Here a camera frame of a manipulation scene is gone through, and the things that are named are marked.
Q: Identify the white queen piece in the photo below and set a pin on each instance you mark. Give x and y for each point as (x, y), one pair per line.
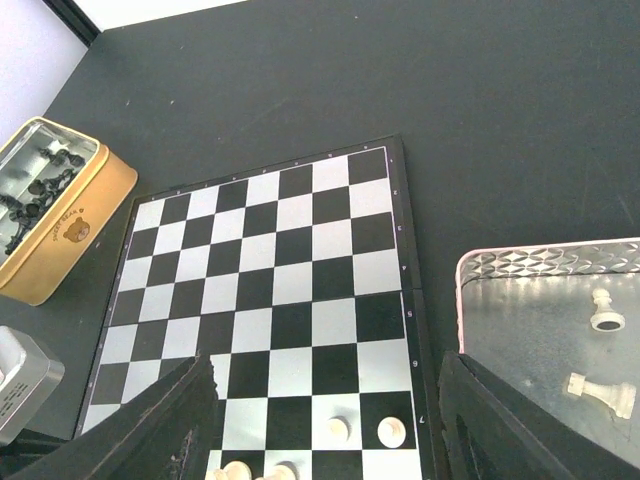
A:
(620, 398)

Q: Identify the white king piece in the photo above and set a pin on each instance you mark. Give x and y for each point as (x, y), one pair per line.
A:
(234, 470)

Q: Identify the gold tin box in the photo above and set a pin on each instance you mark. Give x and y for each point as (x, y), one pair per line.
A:
(59, 188)

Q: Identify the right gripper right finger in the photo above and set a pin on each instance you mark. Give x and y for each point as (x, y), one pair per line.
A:
(492, 431)

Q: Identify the white pawn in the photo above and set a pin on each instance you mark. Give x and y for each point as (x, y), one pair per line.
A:
(391, 432)
(337, 430)
(605, 318)

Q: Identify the pink tin box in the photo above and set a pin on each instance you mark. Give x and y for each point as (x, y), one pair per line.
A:
(524, 314)

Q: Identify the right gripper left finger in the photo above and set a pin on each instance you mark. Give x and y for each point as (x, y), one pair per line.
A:
(165, 432)

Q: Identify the black white chess board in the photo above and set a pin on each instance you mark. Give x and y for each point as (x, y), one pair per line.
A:
(300, 282)

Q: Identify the white pawn in tin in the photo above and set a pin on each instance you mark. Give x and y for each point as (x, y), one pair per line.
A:
(605, 318)

